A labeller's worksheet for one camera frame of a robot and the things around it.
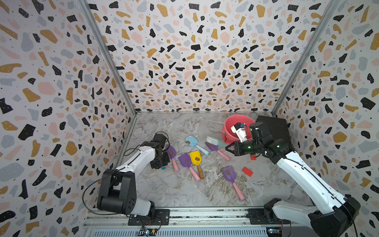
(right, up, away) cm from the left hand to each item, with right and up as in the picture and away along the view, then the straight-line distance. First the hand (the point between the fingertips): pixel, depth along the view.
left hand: (166, 163), depth 88 cm
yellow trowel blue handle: (-1, -2, -4) cm, 4 cm away
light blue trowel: (+16, +11, +16) cm, 25 cm away
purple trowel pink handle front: (+38, -6, +2) cm, 39 cm away
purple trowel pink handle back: (+30, +8, +13) cm, 34 cm away
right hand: (+33, +11, -16) cm, 38 cm away
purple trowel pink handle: (+1, +5, +10) cm, 11 cm away
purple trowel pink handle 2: (+11, +1, +7) cm, 13 cm away
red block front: (+49, -5, +3) cm, 49 cm away
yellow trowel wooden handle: (+18, +1, +7) cm, 19 cm away
